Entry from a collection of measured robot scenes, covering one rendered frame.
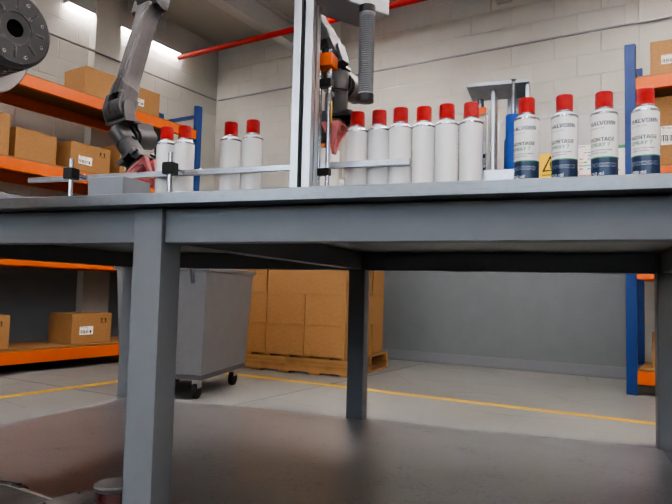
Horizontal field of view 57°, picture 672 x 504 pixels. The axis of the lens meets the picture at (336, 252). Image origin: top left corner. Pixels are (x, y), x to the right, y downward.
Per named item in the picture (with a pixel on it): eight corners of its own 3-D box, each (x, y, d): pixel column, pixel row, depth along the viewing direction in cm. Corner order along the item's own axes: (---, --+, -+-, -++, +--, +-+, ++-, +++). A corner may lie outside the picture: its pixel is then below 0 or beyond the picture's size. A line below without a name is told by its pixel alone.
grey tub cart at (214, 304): (171, 378, 453) (177, 248, 459) (252, 383, 439) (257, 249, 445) (101, 398, 366) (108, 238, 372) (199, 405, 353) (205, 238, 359)
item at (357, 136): (369, 201, 143) (371, 114, 144) (363, 198, 138) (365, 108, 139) (348, 202, 145) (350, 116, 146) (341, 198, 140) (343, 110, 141)
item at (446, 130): (459, 198, 135) (460, 107, 137) (456, 195, 131) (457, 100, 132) (436, 199, 137) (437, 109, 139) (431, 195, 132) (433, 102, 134)
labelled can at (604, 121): (617, 194, 125) (616, 95, 126) (619, 190, 120) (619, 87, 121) (589, 195, 127) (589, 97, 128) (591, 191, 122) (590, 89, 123)
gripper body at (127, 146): (160, 160, 166) (147, 140, 168) (136, 151, 157) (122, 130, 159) (143, 176, 168) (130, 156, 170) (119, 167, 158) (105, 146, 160)
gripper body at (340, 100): (321, 126, 156) (322, 97, 156) (359, 123, 152) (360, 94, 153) (311, 119, 150) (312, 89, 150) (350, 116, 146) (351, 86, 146)
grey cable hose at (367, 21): (375, 103, 132) (377, 9, 134) (371, 98, 129) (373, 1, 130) (359, 105, 134) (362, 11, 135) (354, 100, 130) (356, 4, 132)
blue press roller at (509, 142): (521, 190, 135) (521, 116, 136) (520, 188, 132) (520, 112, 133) (505, 191, 136) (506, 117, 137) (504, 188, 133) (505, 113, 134)
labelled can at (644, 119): (658, 193, 122) (657, 92, 124) (662, 189, 117) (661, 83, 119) (629, 194, 124) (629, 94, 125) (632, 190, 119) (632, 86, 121)
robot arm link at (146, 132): (101, 105, 166) (123, 98, 161) (135, 111, 176) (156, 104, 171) (106, 150, 166) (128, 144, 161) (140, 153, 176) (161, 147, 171)
